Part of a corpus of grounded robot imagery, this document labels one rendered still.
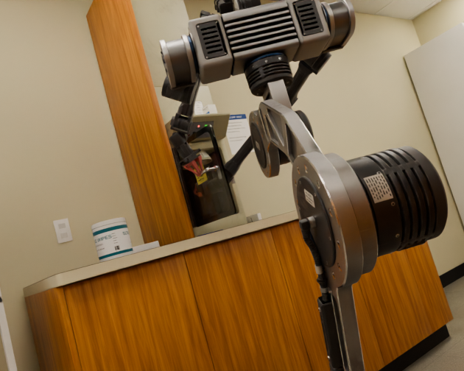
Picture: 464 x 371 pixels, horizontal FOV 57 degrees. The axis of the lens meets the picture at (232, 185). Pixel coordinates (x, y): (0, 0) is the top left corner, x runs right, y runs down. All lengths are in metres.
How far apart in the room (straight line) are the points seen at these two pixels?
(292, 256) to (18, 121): 1.49
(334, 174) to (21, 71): 2.03
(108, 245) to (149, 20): 1.22
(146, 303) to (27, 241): 0.83
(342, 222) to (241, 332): 1.18
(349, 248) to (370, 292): 1.65
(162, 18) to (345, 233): 1.91
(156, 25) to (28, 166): 0.96
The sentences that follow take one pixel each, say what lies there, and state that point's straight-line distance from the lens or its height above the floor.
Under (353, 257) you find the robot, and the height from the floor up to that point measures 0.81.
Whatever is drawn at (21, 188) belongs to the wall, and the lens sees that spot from 2.27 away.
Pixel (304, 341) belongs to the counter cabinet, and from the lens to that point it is 1.98.
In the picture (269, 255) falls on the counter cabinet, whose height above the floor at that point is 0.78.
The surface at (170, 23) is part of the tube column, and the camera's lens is 2.41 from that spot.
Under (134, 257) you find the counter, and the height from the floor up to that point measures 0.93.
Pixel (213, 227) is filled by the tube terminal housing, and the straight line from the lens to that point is 2.07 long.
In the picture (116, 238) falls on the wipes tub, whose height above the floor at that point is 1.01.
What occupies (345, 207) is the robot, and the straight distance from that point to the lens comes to 0.66.
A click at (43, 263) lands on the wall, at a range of 2.22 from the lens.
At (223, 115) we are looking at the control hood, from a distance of 2.15.
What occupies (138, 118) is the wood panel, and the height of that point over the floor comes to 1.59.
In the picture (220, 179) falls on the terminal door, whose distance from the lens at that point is 1.80.
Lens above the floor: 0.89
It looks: 7 degrees up
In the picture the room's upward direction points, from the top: 16 degrees counter-clockwise
